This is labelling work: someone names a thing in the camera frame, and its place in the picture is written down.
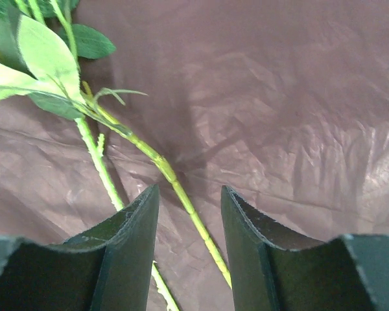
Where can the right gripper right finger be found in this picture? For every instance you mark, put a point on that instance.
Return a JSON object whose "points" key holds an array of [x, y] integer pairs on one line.
{"points": [[273, 267]]}

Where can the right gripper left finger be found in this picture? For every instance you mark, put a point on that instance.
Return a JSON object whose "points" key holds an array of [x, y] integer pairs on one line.
{"points": [[107, 267]]}

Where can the small pink peony stem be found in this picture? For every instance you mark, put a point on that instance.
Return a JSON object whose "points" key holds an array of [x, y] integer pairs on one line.
{"points": [[96, 152]]}

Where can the red wrapping paper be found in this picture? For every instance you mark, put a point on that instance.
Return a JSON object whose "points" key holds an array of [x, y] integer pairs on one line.
{"points": [[285, 101]]}

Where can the yellow rose stem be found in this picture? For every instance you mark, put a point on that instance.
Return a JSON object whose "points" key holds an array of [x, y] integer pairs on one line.
{"points": [[39, 51]]}

